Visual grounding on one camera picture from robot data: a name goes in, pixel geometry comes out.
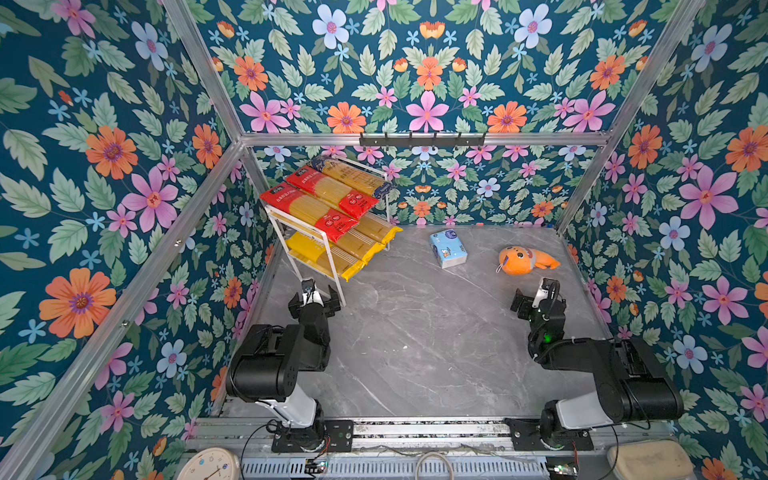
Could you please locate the orange plush fish toy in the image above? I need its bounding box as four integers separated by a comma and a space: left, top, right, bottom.
496, 246, 560, 276

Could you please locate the light blue tissue pack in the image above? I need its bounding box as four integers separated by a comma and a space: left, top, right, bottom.
429, 229, 468, 269

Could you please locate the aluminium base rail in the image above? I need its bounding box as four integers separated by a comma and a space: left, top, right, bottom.
181, 417, 673, 479

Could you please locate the black wall hook rail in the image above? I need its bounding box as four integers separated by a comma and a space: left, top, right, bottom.
358, 132, 486, 149

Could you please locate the beige cushion pad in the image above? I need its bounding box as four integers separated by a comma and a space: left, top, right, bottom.
607, 440, 696, 480

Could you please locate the white cable loop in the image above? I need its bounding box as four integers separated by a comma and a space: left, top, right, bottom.
413, 451, 455, 480

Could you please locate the white round clock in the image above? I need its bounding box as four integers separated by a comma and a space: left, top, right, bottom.
177, 447, 242, 480

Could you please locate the red spaghetti pack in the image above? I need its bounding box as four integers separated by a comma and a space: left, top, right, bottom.
260, 182, 358, 242
286, 166, 378, 219

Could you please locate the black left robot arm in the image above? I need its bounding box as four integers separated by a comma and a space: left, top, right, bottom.
225, 280, 341, 451

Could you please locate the blue gold spaghetti pack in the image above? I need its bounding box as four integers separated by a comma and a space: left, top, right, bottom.
309, 156, 393, 199

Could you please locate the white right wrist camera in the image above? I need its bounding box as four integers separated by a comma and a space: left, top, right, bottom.
532, 278, 559, 308

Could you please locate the white frame wooden shelf rack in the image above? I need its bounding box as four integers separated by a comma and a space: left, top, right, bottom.
262, 159, 395, 304

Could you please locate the yellow Pastatime spaghetti pack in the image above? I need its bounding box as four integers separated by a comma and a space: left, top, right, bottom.
286, 232, 366, 281

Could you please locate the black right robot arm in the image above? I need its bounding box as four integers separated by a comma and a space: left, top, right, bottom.
510, 278, 684, 450

